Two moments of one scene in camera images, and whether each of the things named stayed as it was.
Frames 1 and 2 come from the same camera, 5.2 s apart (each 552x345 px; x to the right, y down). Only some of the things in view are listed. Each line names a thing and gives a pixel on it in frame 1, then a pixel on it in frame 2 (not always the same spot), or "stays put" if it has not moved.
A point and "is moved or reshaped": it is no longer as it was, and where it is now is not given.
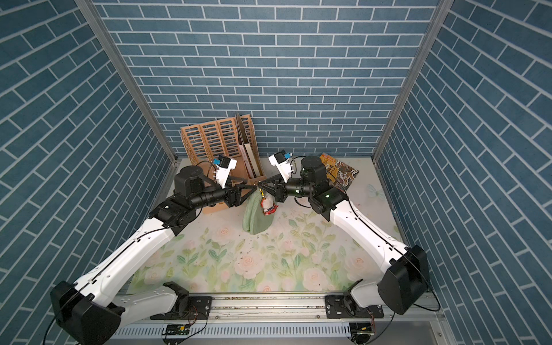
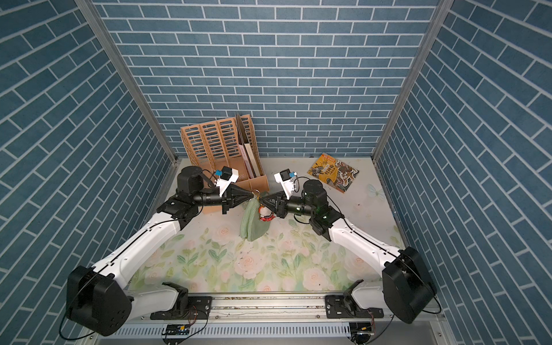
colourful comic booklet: (338, 173) stays put
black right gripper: (280, 190) → (282, 208)
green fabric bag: (254, 221) is moved or reshaped
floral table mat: (307, 247) stays put
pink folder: (249, 167) stays put
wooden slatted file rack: (202, 142) stays put
